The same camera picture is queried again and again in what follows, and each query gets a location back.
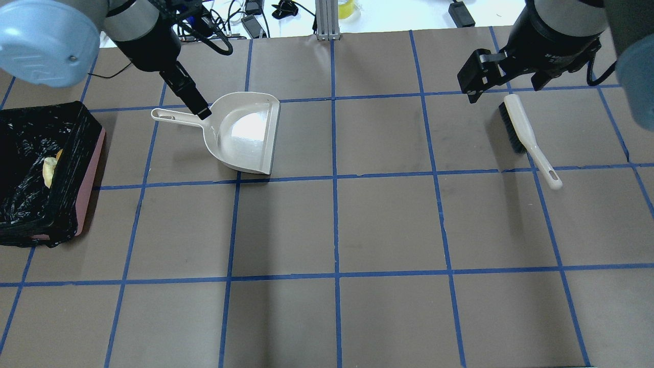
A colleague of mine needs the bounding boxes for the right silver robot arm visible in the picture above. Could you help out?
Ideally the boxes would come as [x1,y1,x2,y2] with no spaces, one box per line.
[457,1,653,130]

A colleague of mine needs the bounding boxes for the yellow tape roll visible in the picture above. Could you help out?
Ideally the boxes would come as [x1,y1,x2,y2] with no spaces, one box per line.
[337,0,360,20]

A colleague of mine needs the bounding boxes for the black webcam clip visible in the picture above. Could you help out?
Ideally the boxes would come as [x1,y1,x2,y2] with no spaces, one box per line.
[271,0,299,19]

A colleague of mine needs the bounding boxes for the beige hand brush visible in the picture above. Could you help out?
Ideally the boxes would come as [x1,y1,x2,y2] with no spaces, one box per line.
[498,94,563,190]

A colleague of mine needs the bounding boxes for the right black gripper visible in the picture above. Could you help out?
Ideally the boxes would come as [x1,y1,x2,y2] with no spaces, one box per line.
[456,10,602,103]

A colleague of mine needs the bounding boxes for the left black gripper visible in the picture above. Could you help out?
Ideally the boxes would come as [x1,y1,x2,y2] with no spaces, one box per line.
[116,23,212,120]

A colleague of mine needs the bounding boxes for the black power adapter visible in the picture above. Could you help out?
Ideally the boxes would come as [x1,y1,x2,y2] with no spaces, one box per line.
[448,1,476,28]

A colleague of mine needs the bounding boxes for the beige plastic dustpan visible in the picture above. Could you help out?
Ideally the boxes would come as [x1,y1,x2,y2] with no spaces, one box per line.
[150,91,281,175]

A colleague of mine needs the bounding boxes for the aluminium frame post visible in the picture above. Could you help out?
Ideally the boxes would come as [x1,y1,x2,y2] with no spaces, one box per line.
[315,0,341,40]

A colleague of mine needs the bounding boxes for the pink bin with black bag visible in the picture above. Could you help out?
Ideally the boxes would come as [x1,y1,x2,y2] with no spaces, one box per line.
[1,101,105,248]

